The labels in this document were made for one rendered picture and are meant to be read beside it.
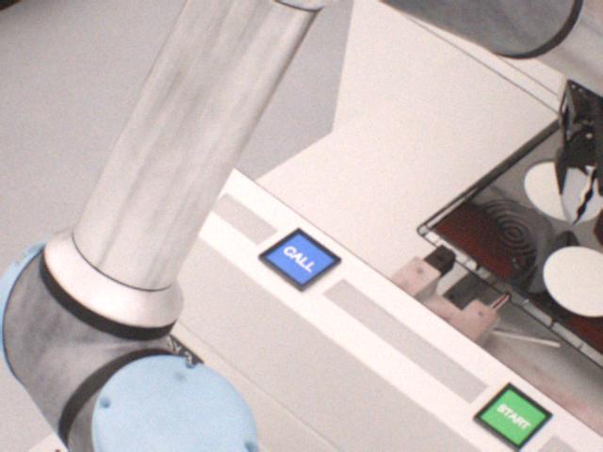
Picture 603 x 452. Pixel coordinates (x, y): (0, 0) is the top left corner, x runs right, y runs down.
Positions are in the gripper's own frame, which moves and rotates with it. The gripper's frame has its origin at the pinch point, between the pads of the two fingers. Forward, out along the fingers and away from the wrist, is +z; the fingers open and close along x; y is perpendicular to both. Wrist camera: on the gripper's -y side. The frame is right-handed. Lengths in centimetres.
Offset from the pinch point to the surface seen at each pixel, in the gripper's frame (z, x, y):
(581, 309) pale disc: 2.0, 0.3, -11.5
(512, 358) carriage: 4.0, 8.3, -17.2
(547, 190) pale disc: 2.0, 2.2, 6.4
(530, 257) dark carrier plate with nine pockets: 2.1, 5.5, -4.5
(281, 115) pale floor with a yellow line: 92, 28, 123
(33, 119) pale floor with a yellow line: 92, 84, 115
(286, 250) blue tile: -4.4, 32.1, -13.3
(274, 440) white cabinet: 16.6, 31.0, -20.3
